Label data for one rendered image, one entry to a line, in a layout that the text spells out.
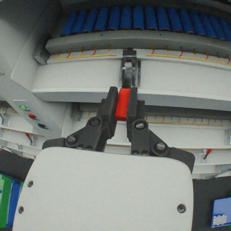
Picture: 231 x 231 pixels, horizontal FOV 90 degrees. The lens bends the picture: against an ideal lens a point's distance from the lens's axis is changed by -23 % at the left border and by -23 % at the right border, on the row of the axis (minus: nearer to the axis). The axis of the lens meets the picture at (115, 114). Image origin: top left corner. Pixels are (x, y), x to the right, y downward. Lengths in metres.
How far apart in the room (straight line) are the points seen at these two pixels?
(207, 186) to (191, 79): 0.99
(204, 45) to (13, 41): 0.27
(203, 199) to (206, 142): 0.76
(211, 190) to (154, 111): 0.90
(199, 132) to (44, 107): 0.36
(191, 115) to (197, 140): 0.07
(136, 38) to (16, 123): 0.45
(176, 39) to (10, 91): 0.28
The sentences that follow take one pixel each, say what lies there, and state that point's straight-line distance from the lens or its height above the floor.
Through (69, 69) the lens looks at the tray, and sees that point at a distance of 0.23.
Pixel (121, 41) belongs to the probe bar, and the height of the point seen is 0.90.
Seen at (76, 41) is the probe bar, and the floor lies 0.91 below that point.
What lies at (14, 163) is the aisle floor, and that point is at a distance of 1.44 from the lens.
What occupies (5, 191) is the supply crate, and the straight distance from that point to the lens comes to 0.86.
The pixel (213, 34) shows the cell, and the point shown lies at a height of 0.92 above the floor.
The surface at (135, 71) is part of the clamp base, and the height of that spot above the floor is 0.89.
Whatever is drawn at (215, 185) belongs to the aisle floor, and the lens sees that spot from 1.17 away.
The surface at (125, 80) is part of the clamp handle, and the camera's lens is 0.16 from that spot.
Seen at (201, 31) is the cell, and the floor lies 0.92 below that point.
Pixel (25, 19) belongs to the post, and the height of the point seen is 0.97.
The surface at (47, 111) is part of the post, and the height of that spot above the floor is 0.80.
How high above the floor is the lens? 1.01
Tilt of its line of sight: 57 degrees down
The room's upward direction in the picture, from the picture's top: 13 degrees counter-clockwise
